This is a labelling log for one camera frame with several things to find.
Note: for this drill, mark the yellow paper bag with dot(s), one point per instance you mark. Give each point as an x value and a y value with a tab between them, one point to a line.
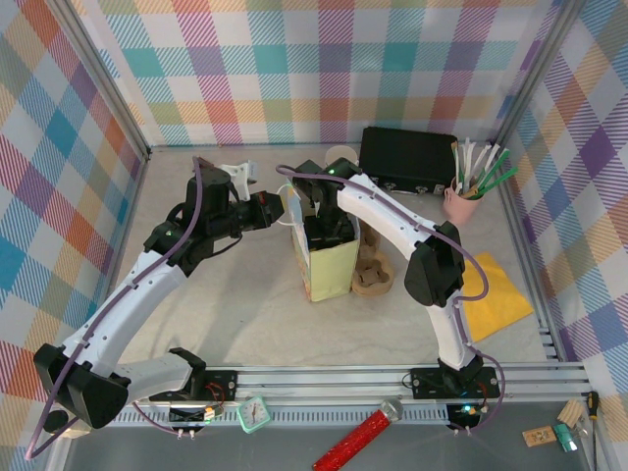
333	270

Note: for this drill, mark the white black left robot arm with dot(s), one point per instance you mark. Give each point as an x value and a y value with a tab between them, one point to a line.
137	294

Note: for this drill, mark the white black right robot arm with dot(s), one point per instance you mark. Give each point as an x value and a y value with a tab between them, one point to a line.
387	211

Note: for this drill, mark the stacked brown pulp cup carriers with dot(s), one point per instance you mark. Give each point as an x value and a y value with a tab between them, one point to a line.
373	282

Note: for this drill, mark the stack of white paper cups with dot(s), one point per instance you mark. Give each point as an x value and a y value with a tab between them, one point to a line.
338	152

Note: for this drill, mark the black hard case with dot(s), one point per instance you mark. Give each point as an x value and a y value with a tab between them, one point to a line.
407	152

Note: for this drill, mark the pink cup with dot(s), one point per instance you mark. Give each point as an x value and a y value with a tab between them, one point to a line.
466	208

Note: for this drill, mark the green plastic stirrer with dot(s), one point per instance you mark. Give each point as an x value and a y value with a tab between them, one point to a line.
505	177
500	162

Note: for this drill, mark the yellow paper napkin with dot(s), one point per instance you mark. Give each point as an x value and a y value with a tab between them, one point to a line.
500	304

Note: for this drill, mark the teal alarm clock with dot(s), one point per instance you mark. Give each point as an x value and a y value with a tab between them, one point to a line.
254	414

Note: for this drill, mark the red glitter microphone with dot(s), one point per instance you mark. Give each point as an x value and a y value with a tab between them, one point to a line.
353	439

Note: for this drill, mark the wooden block with black knob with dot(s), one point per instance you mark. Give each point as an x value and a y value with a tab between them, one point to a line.
59	424

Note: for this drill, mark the small wooden block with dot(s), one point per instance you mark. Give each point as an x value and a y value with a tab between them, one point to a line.
570	412

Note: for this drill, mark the teal binder clip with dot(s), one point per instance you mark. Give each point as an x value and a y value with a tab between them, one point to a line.
565	436

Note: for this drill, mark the black yellow screwdriver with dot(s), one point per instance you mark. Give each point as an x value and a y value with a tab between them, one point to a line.
593	404

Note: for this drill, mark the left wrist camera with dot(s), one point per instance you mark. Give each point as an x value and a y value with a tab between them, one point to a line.
243	171

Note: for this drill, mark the aluminium front rail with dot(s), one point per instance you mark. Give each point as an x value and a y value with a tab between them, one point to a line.
319	380

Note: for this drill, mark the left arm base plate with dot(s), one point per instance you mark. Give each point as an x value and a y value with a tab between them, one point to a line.
221	385

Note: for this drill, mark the aluminium frame post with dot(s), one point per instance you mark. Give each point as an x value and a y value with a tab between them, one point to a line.
105	83
535	73

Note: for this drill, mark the aluminium side rail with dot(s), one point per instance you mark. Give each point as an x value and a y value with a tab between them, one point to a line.
513	235

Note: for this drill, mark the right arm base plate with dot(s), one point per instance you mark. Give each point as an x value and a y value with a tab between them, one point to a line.
427	382

